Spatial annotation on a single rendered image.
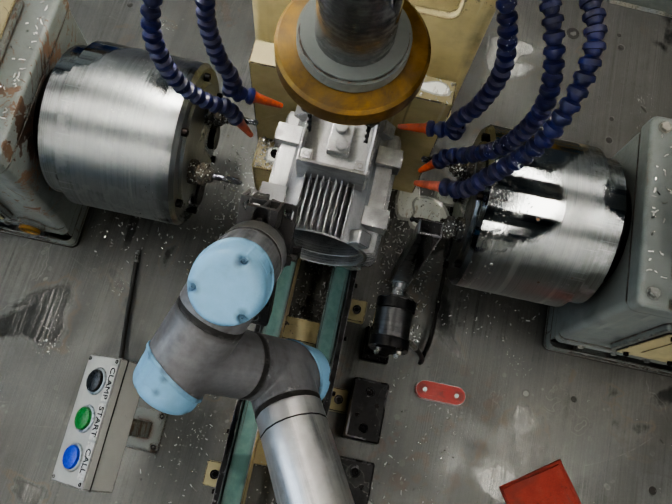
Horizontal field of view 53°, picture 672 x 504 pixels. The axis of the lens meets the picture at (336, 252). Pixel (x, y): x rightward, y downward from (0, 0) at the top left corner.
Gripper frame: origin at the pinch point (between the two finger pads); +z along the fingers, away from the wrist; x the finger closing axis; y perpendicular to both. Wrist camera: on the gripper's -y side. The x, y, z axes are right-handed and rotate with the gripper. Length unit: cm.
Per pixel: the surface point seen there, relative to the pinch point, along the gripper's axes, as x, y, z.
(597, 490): -61, -35, 13
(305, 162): -2.3, 10.9, -0.1
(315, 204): -4.7, 5.2, 2.0
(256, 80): 8.1, 20.3, 10.3
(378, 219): -14.0, 4.6, 3.9
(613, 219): -45.2, 12.2, -0.5
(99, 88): 27.1, 15.0, -0.6
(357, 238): -11.6, 1.9, 0.5
